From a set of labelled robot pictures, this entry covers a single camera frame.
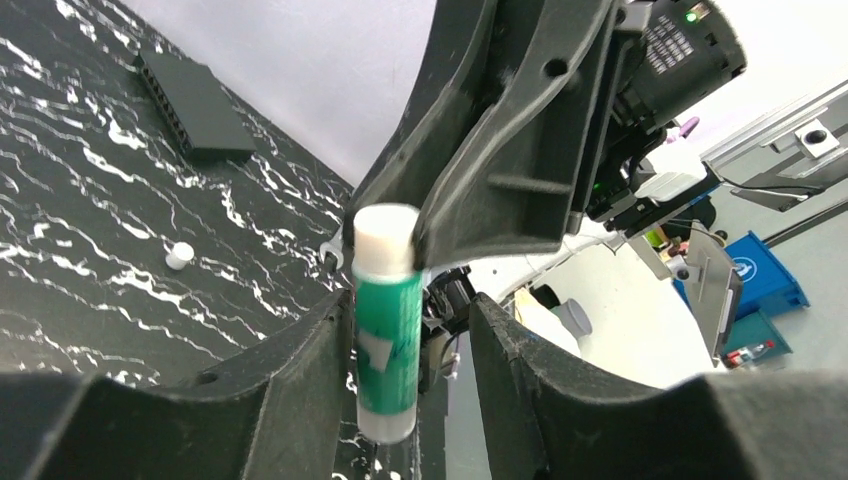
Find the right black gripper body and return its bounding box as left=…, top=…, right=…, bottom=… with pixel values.
left=566, top=1, right=660, bottom=232

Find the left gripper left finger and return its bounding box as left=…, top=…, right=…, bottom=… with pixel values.
left=1, top=290, right=351, bottom=479

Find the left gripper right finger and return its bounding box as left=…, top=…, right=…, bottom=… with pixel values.
left=469, top=294, right=847, bottom=479

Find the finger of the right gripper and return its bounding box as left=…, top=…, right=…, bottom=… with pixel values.
left=343, top=1, right=530, bottom=232
left=414, top=1, right=617, bottom=269

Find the green white glue stick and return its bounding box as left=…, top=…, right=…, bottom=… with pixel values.
left=352, top=203, right=423, bottom=444

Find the white glue stick cap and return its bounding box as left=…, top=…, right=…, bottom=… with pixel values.
left=165, top=242, right=195, bottom=271

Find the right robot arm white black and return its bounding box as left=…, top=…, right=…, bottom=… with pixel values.
left=341, top=1, right=747, bottom=268

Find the grey metal stand plate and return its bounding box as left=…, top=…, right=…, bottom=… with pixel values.
left=675, top=222, right=744, bottom=366

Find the silver open-end wrench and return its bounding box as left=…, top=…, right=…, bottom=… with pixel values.
left=319, top=227, right=345, bottom=272

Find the blue plastic bin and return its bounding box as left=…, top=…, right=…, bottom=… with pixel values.
left=666, top=232, right=809, bottom=321

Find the black square pad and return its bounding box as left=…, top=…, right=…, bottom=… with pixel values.
left=134, top=50, right=256, bottom=163

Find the aluminium frame rail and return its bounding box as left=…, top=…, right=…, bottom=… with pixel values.
left=703, top=79, right=847, bottom=213

